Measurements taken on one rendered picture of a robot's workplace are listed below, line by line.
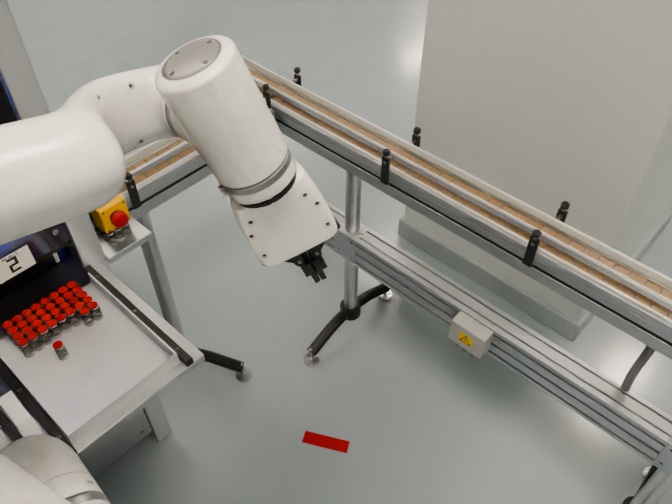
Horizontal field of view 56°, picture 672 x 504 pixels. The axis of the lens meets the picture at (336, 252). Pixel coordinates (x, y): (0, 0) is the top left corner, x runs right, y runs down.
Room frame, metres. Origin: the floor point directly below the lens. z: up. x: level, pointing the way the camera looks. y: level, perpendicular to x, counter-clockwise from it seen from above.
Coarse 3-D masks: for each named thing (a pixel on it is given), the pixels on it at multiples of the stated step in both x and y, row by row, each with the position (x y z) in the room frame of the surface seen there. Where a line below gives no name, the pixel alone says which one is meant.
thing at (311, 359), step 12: (372, 288) 1.65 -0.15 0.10; (384, 288) 1.67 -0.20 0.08; (360, 300) 1.57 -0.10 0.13; (384, 300) 1.67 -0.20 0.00; (348, 312) 1.50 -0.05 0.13; (360, 312) 1.53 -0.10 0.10; (336, 324) 1.46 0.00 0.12; (324, 336) 1.42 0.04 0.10; (312, 348) 1.38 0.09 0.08; (312, 360) 1.37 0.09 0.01
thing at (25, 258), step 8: (24, 248) 0.96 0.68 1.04; (8, 256) 0.94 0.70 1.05; (16, 256) 0.95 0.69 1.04; (24, 256) 0.96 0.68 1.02; (32, 256) 0.97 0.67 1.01; (0, 264) 0.92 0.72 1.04; (8, 264) 0.93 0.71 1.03; (16, 264) 0.94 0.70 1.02; (24, 264) 0.95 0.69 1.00; (32, 264) 0.96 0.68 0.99; (0, 272) 0.91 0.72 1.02; (8, 272) 0.92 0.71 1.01; (16, 272) 0.93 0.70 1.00; (0, 280) 0.91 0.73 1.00
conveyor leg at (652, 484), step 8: (656, 472) 0.76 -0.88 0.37; (664, 472) 0.75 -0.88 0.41; (648, 480) 0.77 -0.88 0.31; (656, 480) 0.75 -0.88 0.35; (664, 480) 0.74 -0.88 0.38; (648, 488) 0.75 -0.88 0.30; (656, 488) 0.74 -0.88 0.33; (664, 488) 0.73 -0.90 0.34; (640, 496) 0.75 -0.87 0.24; (648, 496) 0.74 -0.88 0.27; (656, 496) 0.73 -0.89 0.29
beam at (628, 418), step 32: (352, 256) 1.48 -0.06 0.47; (384, 256) 1.40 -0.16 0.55; (416, 288) 1.30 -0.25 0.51; (448, 288) 1.27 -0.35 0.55; (448, 320) 1.21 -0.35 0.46; (480, 320) 1.15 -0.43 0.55; (512, 320) 1.15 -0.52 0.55; (512, 352) 1.06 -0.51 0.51; (544, 352) 1.03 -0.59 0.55; (544, 384) 0.98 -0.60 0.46; (576, 384) 0.93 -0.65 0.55; (608, 384) 0.94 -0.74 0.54; (608, 416) 0.86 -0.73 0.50; (640, 416) 0.83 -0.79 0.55; (640, 448) 0.79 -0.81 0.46
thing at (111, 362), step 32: (96, 288) 0.99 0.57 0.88; (128, 320) 0.89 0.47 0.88; (0, 352) 0.80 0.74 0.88; (96, 352) 0.80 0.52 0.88; (128, 352) 0.80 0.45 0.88; (160, 352) 0.80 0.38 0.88; (32, 384) 0.72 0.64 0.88; (64, 384) 0.72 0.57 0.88; (96, 384) 0.72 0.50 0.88; (128, 384) 0.72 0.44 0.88; (64, 416) 0.65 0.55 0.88; (96, 416) 0.63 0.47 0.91
